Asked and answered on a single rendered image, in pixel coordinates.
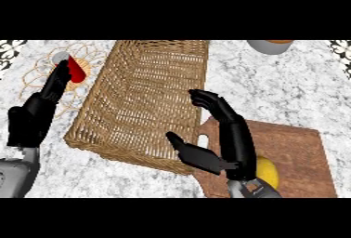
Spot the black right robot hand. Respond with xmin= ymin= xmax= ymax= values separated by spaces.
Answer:
xmin=165 ymin=88 xmax=258 ymax=182

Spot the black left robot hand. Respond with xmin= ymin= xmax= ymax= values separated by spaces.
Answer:
xmin=5 ymin=59 xmax=72 ymax=149

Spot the yellow lemon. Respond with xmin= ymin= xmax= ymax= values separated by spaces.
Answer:
xmin=253 ymin=155 xmax=281 ymax=190

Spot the brown wooden cutting board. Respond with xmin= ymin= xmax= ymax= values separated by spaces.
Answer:
xmin=190 ymin=116 xmax=339 ymax=199

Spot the woven wicker basket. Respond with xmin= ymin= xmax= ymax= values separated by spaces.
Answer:
xmin=63 ymin=40 xmax=210 ymax=176

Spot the tan lace placemat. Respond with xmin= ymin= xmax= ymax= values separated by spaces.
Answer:
xmin=17 ymin=42 xmax=107 ymax=119

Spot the red can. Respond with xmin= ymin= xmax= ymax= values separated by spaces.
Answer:
xmin=50 ymin=51 xmax=88 ymax=84

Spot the grey pot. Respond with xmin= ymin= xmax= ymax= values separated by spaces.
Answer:
xmin=246 ymin=40 xmax=294 ymax=56

